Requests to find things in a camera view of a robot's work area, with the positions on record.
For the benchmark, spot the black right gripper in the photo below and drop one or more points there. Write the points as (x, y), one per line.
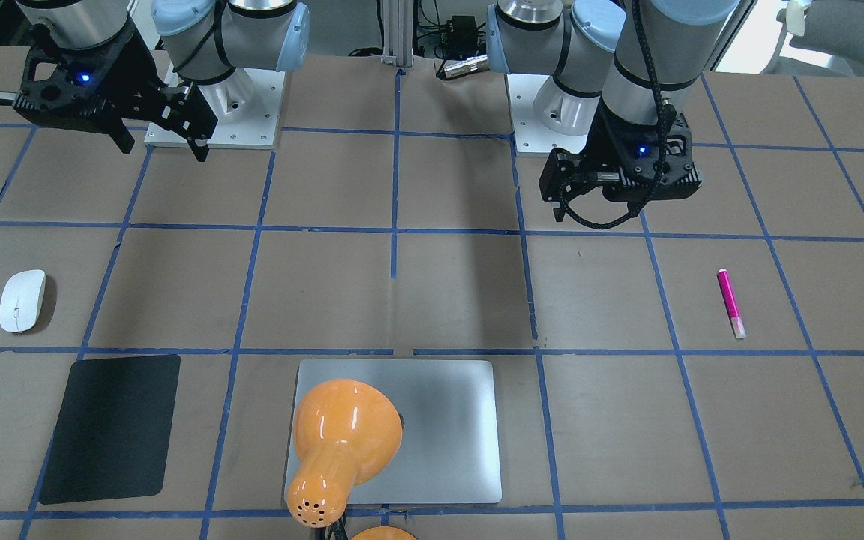
(134, 80)

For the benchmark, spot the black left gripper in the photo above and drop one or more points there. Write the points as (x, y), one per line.
(601, 152)

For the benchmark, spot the pink marker pen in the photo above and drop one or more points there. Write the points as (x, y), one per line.
(730, 304)

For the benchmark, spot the white computer mouse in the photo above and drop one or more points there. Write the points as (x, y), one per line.
(21, 301)

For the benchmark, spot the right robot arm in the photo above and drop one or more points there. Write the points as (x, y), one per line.
(206, 40)

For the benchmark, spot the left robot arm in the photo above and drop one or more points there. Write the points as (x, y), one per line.
(617, 73)

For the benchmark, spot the black mousepad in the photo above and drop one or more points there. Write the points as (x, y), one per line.
(112, 436)

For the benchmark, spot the silver laptop notebook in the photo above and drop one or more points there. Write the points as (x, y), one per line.
(450, 452)

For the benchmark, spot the orange desk lamp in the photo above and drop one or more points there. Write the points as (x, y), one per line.
(344, 432)

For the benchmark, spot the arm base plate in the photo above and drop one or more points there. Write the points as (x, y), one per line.
(248, 107)
(545, 117)

